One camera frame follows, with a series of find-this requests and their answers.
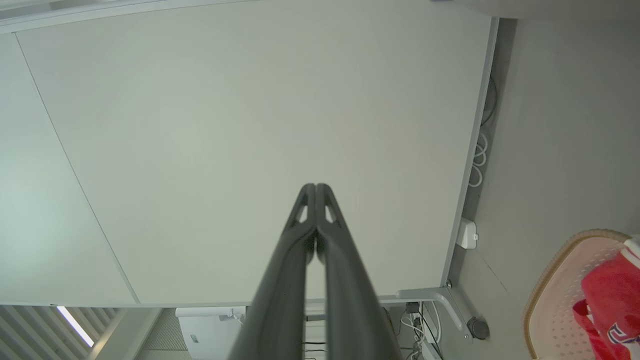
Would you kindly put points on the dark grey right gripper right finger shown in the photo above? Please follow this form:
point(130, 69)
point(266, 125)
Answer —
point(350, 300)

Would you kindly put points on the grey table leg foot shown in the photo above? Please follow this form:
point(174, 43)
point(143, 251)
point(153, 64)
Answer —
point(442, 300)

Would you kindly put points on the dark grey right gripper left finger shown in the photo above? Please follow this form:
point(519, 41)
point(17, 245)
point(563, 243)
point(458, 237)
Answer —
point(280, 300)

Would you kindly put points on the small black power plug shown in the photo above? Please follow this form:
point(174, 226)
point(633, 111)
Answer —
point(412, 307)

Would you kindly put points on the pink perforated laundry basket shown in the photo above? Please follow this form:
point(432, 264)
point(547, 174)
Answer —
point(555, 310)

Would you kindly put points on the large white partition panel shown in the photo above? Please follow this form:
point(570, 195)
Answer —
point(250, 100)
point(40, 210)

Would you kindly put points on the red and white cloth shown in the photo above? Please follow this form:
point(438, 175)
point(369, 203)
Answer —
point(610, 295)

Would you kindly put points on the black caster wheel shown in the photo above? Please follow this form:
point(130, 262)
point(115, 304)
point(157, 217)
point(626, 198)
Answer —
point(478, 328)

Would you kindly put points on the small white wall box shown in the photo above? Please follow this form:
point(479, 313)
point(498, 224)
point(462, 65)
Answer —
point(467, 234)

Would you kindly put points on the long bright light strip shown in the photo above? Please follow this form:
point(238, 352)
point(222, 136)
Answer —
point(75, 326)

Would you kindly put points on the white boxy appliance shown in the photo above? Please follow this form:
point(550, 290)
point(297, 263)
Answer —
point(210, 335)

